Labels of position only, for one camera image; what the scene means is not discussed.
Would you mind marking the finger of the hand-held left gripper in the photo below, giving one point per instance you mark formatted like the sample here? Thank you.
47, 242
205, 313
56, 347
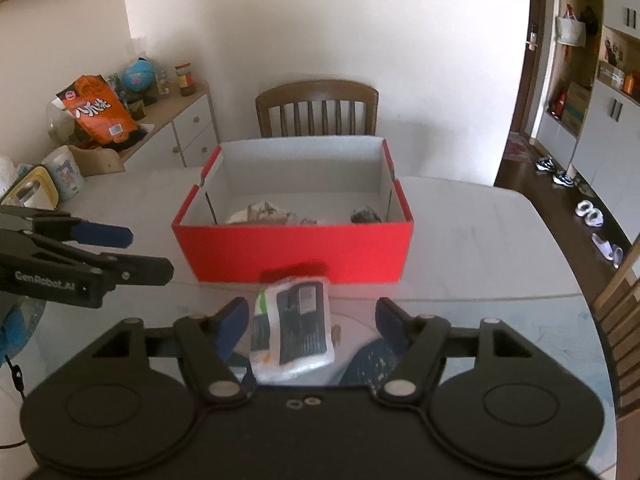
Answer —
145, 271
102, 235

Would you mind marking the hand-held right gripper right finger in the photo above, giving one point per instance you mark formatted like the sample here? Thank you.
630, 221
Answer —
392, 322

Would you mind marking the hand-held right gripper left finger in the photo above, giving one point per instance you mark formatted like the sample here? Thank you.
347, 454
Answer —
235, 325

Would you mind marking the white grey tissue pack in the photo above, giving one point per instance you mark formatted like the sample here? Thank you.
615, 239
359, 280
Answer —
295, 330

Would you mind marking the red cardboard box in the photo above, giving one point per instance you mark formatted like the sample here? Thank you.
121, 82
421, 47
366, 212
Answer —
300, 255

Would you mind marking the white desktop table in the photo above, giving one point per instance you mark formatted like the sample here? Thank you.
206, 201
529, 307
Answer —
475, 240

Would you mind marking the wooden tray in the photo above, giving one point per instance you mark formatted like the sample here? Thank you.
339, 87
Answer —
100, 160

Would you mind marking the yellow-rimmed grey container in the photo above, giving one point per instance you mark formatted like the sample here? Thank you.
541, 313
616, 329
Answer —
35, 180

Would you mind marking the black snack packet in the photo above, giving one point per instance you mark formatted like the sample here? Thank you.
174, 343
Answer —
366, 215

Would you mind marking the yellow snack packet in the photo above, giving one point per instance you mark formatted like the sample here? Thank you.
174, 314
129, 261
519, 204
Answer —
255, 214

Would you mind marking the orange snack bag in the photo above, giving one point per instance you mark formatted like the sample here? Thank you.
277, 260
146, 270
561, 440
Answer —
97, 110

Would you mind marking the white wood-top sideboard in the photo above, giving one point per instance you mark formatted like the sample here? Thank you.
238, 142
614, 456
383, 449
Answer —
192, 125

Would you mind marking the small clear bottle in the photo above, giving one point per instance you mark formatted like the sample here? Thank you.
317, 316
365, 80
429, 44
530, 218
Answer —
163, 85

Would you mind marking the blue globe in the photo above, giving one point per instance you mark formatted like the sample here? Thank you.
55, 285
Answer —
136, 76

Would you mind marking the red-lidded sauce jar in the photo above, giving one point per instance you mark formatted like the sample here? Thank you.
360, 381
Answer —
185, 80

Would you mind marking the red doormat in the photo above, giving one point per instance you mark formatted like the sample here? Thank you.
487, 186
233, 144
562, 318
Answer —
517, 150

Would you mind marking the dark sneaker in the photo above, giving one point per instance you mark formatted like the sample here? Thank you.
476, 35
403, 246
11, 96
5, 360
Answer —
564, 178
546, 164

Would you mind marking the white shoe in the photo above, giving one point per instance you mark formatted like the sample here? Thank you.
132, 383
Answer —
594, 219
584, 208

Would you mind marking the white slipper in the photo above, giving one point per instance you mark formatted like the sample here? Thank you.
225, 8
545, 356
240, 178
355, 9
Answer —
602, 246
617, 256

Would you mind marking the wooden slat-back chair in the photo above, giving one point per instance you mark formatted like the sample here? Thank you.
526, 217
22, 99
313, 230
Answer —
315, 92
620, 305

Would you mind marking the cardboard carton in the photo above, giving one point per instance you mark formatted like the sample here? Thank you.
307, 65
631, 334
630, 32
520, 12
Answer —
576, 107

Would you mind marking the metal door lock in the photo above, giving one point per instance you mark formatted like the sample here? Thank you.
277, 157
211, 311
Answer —
532, 37

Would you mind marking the light hanging tote bag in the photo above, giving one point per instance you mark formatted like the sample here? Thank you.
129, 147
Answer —
570, 30

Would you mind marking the dark hanging bag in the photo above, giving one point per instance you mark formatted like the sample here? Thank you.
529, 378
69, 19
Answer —
590, 20

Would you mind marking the white and wood wall cabinet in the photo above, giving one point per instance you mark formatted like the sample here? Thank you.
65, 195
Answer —
610, 125

